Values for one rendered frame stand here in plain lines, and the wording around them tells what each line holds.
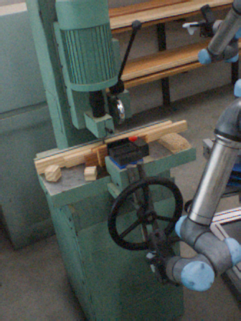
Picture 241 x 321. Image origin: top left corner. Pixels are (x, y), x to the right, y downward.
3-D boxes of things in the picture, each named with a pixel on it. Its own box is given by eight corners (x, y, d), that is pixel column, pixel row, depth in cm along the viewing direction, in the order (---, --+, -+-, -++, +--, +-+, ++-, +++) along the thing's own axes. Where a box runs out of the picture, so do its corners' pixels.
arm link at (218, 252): (219, 224, 117) (188, 241, 113) (245, 245, 108) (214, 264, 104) (220, 244, 121) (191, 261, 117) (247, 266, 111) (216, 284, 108)
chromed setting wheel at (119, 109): (121, 128, 167) (117, 101, 161) (110, 120, 177) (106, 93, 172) (128, 127, 168) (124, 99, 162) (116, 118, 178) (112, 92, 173)
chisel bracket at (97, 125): (99, 142, 152) (95, 122, 148) (86, 130, 163) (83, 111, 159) (116, 137, 154) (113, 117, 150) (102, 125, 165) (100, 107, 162)
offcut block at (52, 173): (56, 181, 146) (54, 171, 145) (46, 180, 148) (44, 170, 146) (62, 175, 150) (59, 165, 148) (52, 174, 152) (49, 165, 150)
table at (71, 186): (60, 223, 133) (57, 208, 130) (39, 183, 158) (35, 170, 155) (211, 169, 152) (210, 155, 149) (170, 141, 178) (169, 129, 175)
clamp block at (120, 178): (121, 194, 139) (117, 172, 135) (106, 178, 150) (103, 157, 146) (158, 180, 144) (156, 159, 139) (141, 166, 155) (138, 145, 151)
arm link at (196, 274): (222, 283, 104) (196, 299, 101) (201, 276, 114) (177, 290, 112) (210, 256, 104) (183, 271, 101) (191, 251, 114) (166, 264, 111)
